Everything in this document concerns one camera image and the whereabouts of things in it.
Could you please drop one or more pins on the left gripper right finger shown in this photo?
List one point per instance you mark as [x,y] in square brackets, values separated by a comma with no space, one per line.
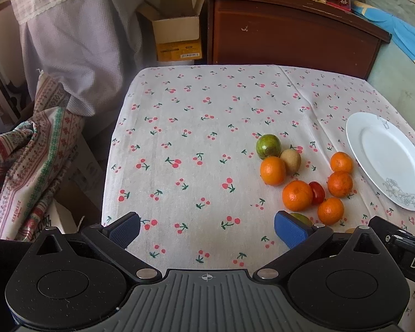
[293,232]

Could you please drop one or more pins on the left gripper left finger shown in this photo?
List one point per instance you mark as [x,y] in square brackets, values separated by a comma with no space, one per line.
[124,230]

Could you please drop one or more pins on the small green fruit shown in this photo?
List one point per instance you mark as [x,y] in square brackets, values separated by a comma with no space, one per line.
[303,219]

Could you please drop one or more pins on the large front orange mandarin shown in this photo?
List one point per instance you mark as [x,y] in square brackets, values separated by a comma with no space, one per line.
[297,196]

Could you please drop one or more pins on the red cherry tomato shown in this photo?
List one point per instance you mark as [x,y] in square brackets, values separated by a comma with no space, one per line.
[318,193]

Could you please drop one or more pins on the large green round fruit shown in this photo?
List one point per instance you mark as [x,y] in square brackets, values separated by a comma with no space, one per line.
[268,145]

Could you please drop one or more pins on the brown kiwi fruit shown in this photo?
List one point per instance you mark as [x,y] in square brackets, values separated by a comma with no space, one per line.
[292,160]

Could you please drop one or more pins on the white floral plate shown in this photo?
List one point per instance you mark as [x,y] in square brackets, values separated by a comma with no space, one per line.
[386,156]

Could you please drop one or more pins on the cherry print tablecloth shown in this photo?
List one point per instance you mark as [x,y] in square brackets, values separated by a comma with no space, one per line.
[183,157]

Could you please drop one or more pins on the striped patterned blanket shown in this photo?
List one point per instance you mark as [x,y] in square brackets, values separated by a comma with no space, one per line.
[34,158]

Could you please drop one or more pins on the green sofa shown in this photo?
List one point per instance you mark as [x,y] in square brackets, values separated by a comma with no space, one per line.
[393,73]

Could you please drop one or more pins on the grey checked curtain cover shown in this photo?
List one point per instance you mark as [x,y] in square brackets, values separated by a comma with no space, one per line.
[92,47]

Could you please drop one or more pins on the blue printed cloth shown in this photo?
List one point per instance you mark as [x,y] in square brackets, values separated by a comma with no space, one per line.
[402,33]

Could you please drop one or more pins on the dark wooden cabinet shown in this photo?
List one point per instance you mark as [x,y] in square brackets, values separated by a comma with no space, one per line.
[298,33]

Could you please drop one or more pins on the open cardboard box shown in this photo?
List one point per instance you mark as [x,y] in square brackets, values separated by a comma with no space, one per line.
[176,29]

